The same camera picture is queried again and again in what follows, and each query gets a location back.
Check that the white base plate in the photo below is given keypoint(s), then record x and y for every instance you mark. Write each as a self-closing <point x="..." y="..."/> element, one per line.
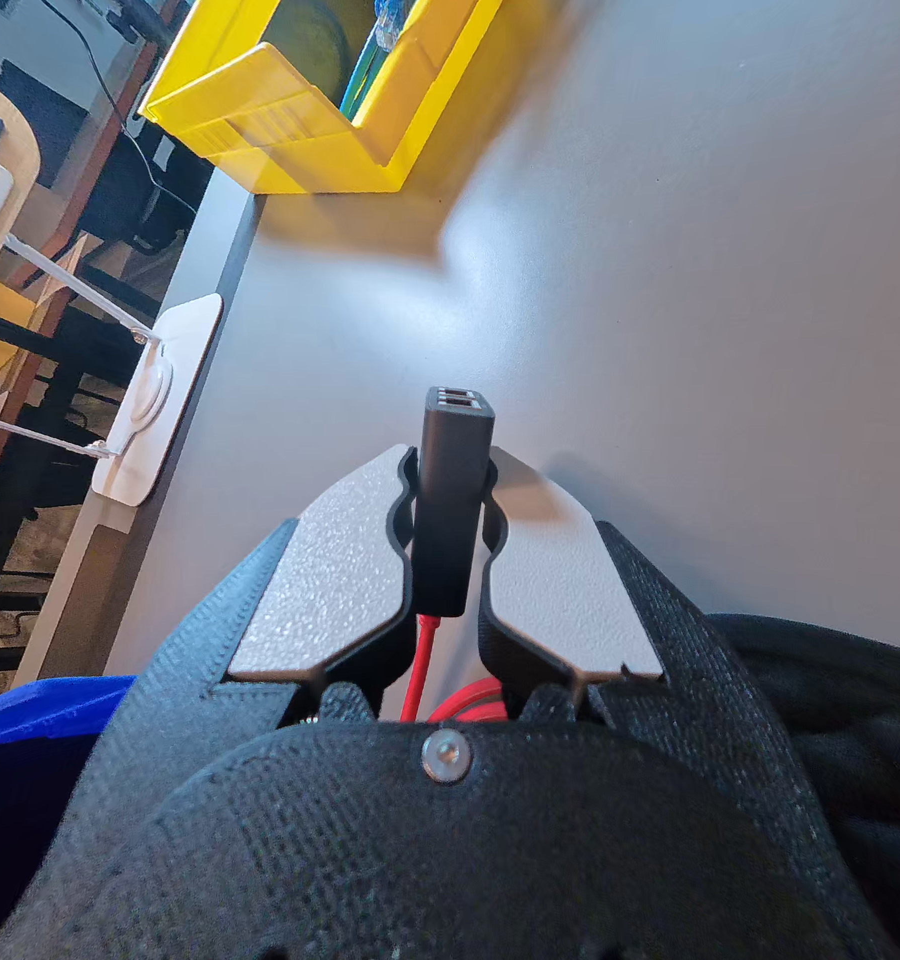
<point x="187" y="360"/>

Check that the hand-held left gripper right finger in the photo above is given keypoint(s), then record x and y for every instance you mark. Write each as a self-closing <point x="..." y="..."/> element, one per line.
<point x="562" y="592"/>

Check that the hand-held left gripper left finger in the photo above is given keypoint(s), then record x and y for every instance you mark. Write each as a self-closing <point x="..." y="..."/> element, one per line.
<point x="322" y="592"/>

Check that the black square box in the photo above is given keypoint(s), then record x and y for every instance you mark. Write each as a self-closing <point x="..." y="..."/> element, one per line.
<point x="41" y="112"/>

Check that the blue plastic bin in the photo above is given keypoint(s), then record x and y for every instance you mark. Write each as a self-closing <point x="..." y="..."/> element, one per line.
<point x="37" y="712"/>

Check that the thin metal rod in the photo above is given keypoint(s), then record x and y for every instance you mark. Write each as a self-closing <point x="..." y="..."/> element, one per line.
<point x="74" y="285"/>
<point x="37" y="433"/>

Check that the dark cloth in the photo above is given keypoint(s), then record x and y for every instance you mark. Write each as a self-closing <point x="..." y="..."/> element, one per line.
<point x="855" y="712"/>

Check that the black ethernet port adapter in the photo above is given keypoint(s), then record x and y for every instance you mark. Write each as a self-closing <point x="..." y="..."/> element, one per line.
<point x="450" y="510"/>

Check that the yellow plastic bin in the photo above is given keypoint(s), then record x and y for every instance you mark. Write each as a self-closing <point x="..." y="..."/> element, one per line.
<point x="270" y="127"/>

